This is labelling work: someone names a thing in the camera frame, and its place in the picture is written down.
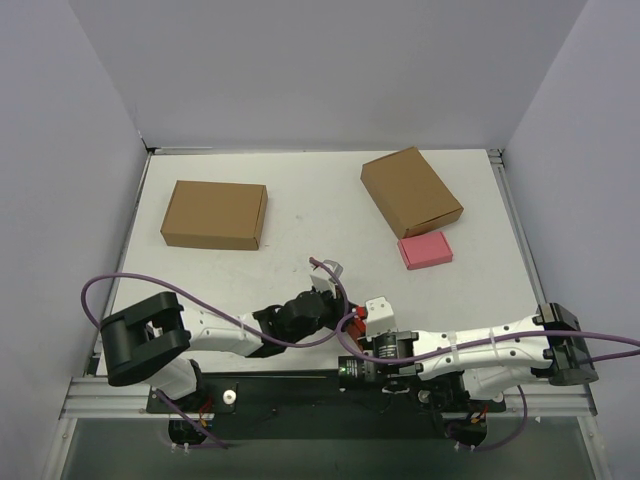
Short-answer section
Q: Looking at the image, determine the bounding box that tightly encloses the pink paper box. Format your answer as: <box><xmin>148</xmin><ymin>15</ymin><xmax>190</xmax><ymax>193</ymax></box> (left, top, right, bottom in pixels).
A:
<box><xmin>397</xmin><ymin>232</ymin><xmax>454</xmax><ymax>270</ymax></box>

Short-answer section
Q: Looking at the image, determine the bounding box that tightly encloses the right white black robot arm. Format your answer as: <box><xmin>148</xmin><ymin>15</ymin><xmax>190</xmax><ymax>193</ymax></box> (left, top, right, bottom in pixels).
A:
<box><xmin>337</xmin><ymin>297</ymin><xmax>598</xmax><ymax>401</ymax></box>

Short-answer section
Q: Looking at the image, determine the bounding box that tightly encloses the red paper box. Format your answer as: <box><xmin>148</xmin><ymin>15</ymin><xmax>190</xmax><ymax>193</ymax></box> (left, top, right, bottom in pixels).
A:
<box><xmin>343</xmin><ymin>306</ymin><xmax>368</xmax><ymax>350</ymax></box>

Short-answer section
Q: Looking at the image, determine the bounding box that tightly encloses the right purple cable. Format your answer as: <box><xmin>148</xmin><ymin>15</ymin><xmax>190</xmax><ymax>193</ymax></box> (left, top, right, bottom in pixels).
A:
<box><xmin>335</xmin><ymin>313</ymin><xmax>640</xmax><ymax>452</ymax></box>

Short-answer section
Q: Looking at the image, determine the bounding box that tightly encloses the brown cardboard box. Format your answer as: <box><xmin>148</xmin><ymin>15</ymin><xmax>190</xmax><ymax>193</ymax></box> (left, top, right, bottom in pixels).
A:
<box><xmin>160</xmin><ymin>180</ymin><xmax>268</xmax><ymax>251</ymax></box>
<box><xmin>360</xmin><ymin>147</ymin><xmax>464</xmax><ymax>239</ymax></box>

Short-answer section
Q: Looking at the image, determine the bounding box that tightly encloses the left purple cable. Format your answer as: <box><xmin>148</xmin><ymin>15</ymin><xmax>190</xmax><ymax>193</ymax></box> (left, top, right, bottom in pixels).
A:
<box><xmin>81</xmin><ymin>256</ymin><xmax>351</xmax><ymax>450</ymax></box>

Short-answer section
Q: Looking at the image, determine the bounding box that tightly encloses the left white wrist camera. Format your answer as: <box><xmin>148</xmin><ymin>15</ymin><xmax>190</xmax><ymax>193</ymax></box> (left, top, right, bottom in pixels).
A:
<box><xmin>310</xmin><ymin>259</ymin><xmax>343</xmax><ymax>297</ymax></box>

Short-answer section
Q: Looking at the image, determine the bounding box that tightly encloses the purple cable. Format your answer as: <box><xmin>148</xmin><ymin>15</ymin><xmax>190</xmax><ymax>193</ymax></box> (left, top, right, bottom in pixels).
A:
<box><xmin>335</xmin><ymin>313</ymin><xmax>640</xmax><ymax>452</ymax></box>
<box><xmin>81</xmin><ymin>256</ymin><xmax>351</xmax><ymax>450</ymax></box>

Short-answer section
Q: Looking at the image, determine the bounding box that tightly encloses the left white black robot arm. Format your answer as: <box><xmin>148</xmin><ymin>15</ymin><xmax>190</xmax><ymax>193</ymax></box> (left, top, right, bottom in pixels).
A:
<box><xmin>99</xmin><ymin>288</ymin><xmax>348</xmax><ymax>412</ymax></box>

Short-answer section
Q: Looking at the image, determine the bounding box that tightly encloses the aluminium frame rail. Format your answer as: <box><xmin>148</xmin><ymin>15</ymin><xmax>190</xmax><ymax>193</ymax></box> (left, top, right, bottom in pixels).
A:
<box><xmin>59</xmin><ymin>377</ymin><xmax>598</xmax><ymax>419</ymax></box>

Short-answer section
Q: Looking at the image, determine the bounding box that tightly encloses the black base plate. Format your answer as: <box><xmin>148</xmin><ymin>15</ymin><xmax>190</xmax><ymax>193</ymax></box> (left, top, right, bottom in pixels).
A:
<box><xmin>146</xmin><ymin>370</ymin><xmax>506</xmax><ymax>442</ymax></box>

